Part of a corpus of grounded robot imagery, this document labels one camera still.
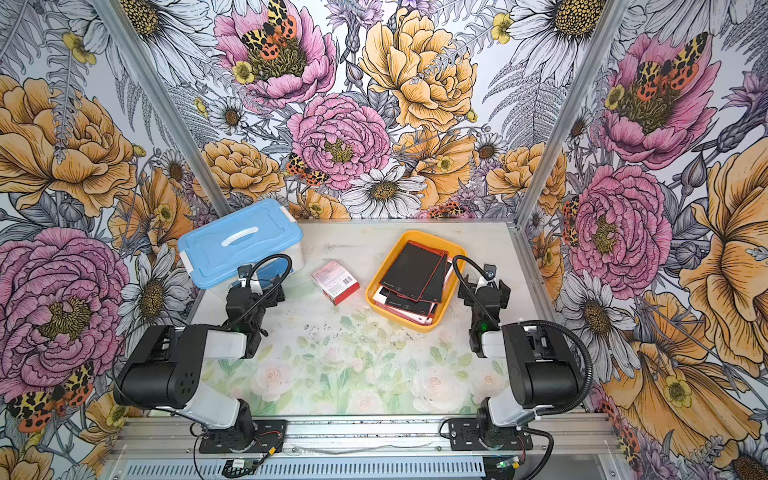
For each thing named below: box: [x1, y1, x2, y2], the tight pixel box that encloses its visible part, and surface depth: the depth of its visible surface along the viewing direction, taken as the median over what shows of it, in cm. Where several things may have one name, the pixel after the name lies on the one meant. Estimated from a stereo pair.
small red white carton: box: [311, 260, 361, 305], surface depth 101 cm
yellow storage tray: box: [366, 230, 467, 333], surface depth 101 cm
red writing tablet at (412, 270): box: [380, 240, 446, 303], surface depth 106 cm
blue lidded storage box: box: [177, 199, 305, 297], surface depth 94 cm
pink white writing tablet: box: [372, 257, 455, 325], surface depth 98 cm
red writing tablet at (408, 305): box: [385, 290, 434, 317], surface depth 98 cm
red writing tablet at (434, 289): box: [418, 252, 449, 303], surface depth 102 cm
